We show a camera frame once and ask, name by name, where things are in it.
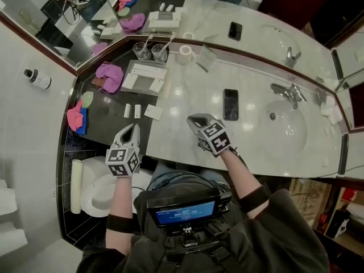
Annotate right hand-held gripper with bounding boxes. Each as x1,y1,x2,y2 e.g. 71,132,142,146
186,113,231,156

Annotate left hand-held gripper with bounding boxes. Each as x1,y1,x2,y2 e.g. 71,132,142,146
105,123,142,178

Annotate person's right forearm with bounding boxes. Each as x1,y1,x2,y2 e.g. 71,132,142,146
218,149,271,220

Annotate person's left forearm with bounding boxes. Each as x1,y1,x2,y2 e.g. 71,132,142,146
106,175,135,255

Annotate black forearm band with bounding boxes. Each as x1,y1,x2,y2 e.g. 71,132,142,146
106,213,135,234
238,185,271,213

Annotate black smartphone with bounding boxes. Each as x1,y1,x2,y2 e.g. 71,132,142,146
223,88,239,121

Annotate blue cloth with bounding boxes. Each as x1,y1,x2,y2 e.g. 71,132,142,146
75,108,88,135

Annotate white toilet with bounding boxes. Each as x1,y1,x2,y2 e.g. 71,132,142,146
80,155,153,218

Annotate clear acrylic tray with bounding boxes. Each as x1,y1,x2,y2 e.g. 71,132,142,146
120,59,169,97

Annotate person's blue jeans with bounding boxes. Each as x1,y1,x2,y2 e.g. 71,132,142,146
147,163,231,192

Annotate pink cloth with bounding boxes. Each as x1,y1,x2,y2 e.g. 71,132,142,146
67,100,84,132

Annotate purple towel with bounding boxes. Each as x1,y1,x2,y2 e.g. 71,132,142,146
95,63,125,94

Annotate printed card with green edge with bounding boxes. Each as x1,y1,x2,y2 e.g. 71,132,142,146
197,44,218,68

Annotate white tape roll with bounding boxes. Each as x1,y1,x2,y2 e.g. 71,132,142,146
175,44,198,65

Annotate cream paper roll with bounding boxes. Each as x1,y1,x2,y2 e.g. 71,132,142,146
70,159,84,214

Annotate clear drinking glass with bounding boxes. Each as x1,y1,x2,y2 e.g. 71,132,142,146
151,43,168,63
133,42,151,61

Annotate white sink basin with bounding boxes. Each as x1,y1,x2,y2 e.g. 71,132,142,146
260,100,308,156

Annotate white toothbrush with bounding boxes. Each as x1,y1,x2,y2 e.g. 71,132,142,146
143,32,155,53
162,32,177,53

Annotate black chest-mounted monitor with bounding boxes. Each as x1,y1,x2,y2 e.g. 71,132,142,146
146,188,233,229

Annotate chrome faucet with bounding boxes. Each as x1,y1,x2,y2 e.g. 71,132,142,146
270,82,308,110

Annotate white bottle with black cap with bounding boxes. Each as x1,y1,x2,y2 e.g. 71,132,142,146
23,68,52,90

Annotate white crumpled tissue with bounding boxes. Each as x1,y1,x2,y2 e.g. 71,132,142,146
320,95,342,125

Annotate cardboard box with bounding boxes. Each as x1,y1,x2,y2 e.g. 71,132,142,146
288,177,332,227

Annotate person's dark jacket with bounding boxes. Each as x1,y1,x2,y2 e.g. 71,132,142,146
75,188,330,273

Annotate red box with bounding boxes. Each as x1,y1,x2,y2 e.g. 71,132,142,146
341,188,358,203

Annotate black box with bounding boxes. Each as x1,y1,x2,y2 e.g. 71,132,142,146
325,209,351,238

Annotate white plastic bag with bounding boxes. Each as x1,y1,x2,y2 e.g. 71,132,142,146
348,202,364,218

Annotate large wall mirror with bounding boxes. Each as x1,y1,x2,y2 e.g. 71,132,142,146
96,0,364,93

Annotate angled side wall mirror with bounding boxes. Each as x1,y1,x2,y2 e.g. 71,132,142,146
0,0,129,69
331,24,364,93

